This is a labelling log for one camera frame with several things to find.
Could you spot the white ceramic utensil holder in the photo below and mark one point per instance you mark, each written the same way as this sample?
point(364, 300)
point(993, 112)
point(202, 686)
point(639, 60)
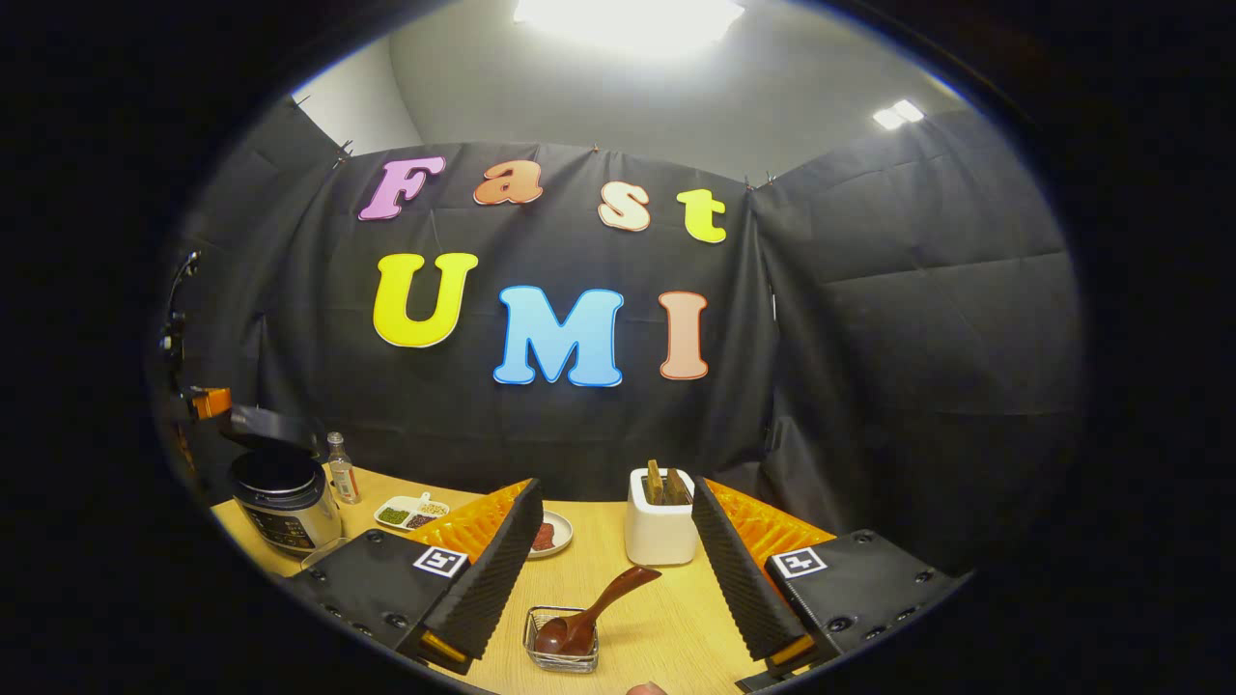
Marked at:
point(661, 536)

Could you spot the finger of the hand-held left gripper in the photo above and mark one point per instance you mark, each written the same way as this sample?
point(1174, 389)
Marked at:
point(212, 403)

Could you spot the small clear glass bottle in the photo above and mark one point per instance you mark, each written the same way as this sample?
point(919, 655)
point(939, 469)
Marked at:
point(344, 478)

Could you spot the brown wooden spoon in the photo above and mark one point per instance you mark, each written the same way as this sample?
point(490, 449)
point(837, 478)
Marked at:
point(570, 632)

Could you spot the black backdrop cloth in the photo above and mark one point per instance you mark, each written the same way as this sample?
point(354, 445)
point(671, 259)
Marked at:
point(869, 386)

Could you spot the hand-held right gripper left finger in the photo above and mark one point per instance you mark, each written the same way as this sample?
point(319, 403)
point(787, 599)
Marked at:
point(492, 579)

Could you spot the green beans pile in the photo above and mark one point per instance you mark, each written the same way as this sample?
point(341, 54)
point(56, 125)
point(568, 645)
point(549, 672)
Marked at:
point(393, 515)

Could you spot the large ceiling light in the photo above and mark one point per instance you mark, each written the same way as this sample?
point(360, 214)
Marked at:
point(628, 19)

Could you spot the small ceiling light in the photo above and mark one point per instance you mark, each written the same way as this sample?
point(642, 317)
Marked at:
point(898, 114)

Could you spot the red meat piece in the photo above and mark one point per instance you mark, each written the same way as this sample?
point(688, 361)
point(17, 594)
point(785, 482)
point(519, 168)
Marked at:
point(544, 537)

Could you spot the white round plate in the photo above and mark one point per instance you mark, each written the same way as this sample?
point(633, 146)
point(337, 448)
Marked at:
point(563, 531)

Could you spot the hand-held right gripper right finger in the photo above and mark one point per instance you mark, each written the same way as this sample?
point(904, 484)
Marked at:
point(739, 579)

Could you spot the white divided dish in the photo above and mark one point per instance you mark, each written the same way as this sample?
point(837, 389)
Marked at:
point(401, 502)

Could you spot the clear glass tray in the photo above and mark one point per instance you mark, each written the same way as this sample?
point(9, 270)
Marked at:
point(323, 552)

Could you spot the grey silver rice cooker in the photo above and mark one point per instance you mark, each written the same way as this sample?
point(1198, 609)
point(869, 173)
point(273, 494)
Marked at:
point(285, 512)

